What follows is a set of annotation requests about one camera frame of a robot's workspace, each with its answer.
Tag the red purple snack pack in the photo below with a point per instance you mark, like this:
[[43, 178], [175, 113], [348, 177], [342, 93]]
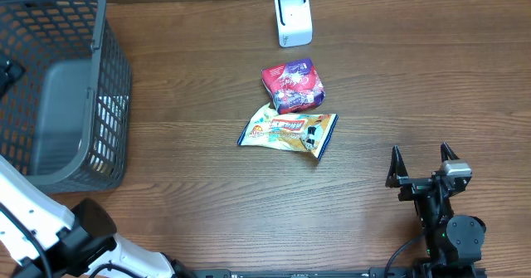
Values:
[[293, 86]]

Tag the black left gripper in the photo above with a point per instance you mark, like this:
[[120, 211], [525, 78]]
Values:
[[10, 71]]

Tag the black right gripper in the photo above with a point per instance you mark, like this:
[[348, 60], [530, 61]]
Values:
[[412, 186]]

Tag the grey plastic shopping basket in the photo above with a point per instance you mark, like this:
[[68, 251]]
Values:
[[39, 33]]

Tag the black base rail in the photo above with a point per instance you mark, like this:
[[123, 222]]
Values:
[[373, 272]]

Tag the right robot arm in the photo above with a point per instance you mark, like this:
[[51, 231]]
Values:
[[453, 242]]

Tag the white barcode scanner stand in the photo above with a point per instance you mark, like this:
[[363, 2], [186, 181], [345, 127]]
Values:
[[294, 22]]

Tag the yellow white snack bag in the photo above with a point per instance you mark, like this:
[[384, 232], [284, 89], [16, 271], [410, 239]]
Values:
[[290, 132]]

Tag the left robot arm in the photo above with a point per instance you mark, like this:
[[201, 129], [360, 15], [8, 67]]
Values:
[[46, 238]]

